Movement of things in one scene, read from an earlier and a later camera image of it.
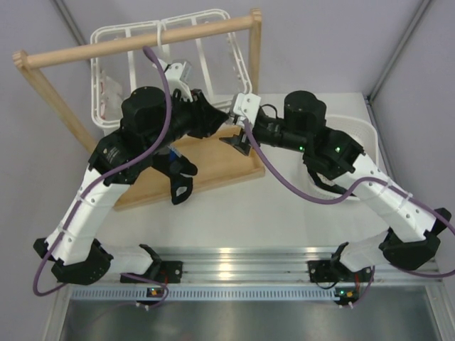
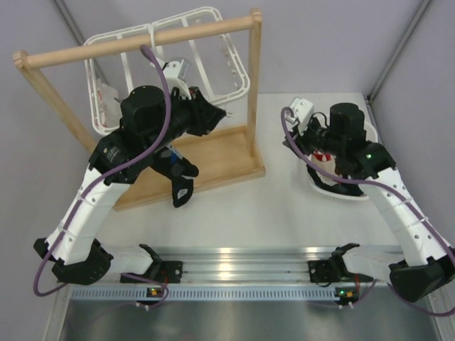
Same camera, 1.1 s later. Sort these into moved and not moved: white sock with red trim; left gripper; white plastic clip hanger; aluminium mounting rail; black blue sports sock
Moved: white sock with red trim
Not moved: aluminium mounting rail; white plastic clip hanger; black blue sports sock; left gripper
